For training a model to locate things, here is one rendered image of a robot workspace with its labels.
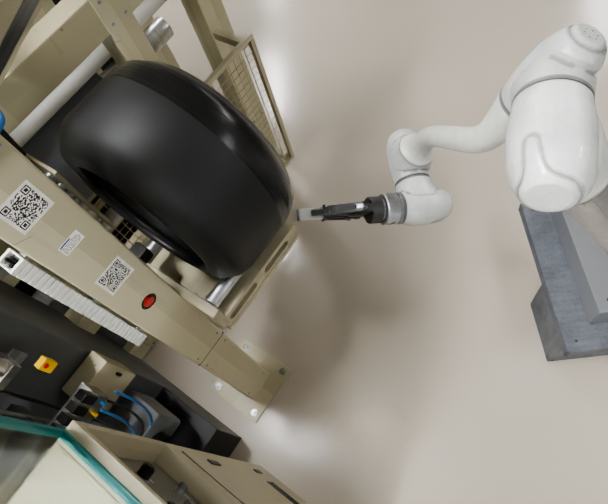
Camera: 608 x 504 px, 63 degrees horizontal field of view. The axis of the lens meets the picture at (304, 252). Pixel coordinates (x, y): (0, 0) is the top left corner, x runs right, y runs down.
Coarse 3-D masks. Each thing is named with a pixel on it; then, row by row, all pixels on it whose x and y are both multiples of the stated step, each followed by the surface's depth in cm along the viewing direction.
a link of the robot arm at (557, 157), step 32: (544, 96) 80; (576, 96) 78; (512, 128) 83; (544, 128) 77; (576, 128) 76; (512, 160) 81; (544, 160) 76; (576, 160) 75; (544, 192) 78; (576, 192) 76
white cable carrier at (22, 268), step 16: (16, 256) 93; (16, 272) 90; (32, 272) 93; (48, 272) 100; (48, 288) 98; (64, 288) 101; (80, 304) 106; (96, 304) 111; (96, 320) 113; (112, 320) 118; (128, 336) 125; (144, 336) 131
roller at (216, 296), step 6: (234, 276) 139; (240, 276) 140; (222, 282) 138; (228, 282) 138; (234, 282) 139; (216, 288) 137; (222, 288) 137; (228, 288) 138; (210, 294) 137; (216, 294) 137; (222, 294) 137; (210, 300) 136; (216, 300) 137; (222, 300) 138
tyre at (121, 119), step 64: (128, 64) 108; (64, 128) 106; (128, 128) 98; (192, 128) 100; (256, 128) 109; (128, 192) 101; (192, 192) 99; (256, 192) 108; (192, 256) 137; (256, 256) 121
